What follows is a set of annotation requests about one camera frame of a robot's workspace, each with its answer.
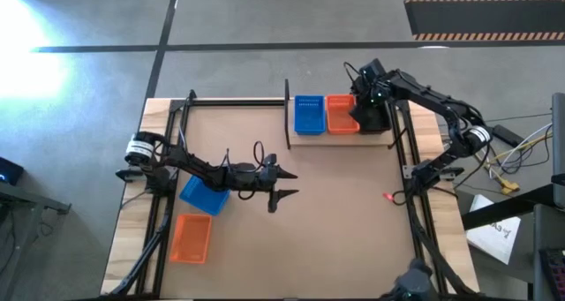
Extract black power brick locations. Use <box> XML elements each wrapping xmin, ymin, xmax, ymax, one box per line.
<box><xmin>491</xmin><ymin>123</ymin><xmax>525</xmax><ymax>148</ymax></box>

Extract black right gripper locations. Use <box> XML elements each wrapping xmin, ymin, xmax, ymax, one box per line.
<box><xmin>348</xmin><ymin>73</ymin><xmax>392</xmax><ymax>122</ymax></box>

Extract blue plastic basket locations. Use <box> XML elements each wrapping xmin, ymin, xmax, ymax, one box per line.
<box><xmin>177</xmin><ymin>174</ymin><xmax>231</xmax><ymax>217</ymax></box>
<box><xmin>293</xmin><ymin>94</ymin><xmax>327</xmax><ymax>137</ymax></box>

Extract black mat with hazard stripes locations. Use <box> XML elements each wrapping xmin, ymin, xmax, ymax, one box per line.
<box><xmin>403</xmin><ymin>0</ymin><xmax>565</xmax><ymax>42</ymax></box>

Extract black keyboard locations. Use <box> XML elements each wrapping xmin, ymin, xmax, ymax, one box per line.
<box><xmin>537</xmin><ymin>246</ymin><xmax>565</xmax><ymax>301</ymax></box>

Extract black device with blue light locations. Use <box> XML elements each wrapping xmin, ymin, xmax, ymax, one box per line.
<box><xmin>0</xmin><ymin>155</ymin><xmax>26</xmax><ymax>187</ymax></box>

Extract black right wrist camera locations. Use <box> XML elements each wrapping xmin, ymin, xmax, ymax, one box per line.
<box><xmin>358</xmin><ymin>57</ymin><xmax>387</xmax><ymax>80</ymax></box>

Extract white cable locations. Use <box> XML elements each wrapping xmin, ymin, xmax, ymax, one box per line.
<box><xmin>487</xmin><ymin>122</ymin><xmax>554</xmax><ymax>178</ymax></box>

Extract grey desk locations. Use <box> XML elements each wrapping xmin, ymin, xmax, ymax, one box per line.
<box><xmin>551</xmin><ymin>92</ymin><xmax>565</xmax><ymax>209</ymax></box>

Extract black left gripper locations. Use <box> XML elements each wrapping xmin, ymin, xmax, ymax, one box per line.
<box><xmin>228</xmin><ymin>153</ymin><xmax>301</xmax><ymax>214</ymax></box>

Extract grey metal stand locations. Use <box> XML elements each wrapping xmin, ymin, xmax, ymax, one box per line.
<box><xmin>0</xmin><ymin>181</ymin><xmax>72</xmax><ymax>301</ymax></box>

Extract orange plastic basket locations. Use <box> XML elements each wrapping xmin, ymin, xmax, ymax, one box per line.
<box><xmin>325</xmin><ymin>94</ymin><xmax>361</xmax><ymax>136</ymax></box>
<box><xmin>169</xmin><ymin>213</ymin><xmax>214</xmax><ymax>266</ymax></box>

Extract yellow cable with plug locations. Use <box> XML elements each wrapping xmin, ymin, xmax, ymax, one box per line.
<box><xmin>478</xmin><ymin>132</ymin><xmax>554</xmax><ymax>195</ymax></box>

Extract black aluminium rig frame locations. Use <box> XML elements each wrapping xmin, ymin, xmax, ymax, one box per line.
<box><xmin>99</xmin><ymin>88</ymin><xmax>480</xmax><ymax>301</ymax></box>

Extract white printed paper sheet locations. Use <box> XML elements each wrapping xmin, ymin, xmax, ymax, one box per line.
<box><xmin>465</xmin><ymin>193</ymin><xmax>523</xmax><ymax>266</ymax></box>

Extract black plastic basket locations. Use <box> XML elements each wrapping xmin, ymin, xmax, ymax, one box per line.
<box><xmin>359</xmin><ymin>101</ymin><xmax>393</xmax><ymax>135</ymax></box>

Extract black desk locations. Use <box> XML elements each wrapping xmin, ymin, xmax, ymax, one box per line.
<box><xmin>461</xmin><ymin>172</ymin><xmax>565</xmax><ymax>301</ymax></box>

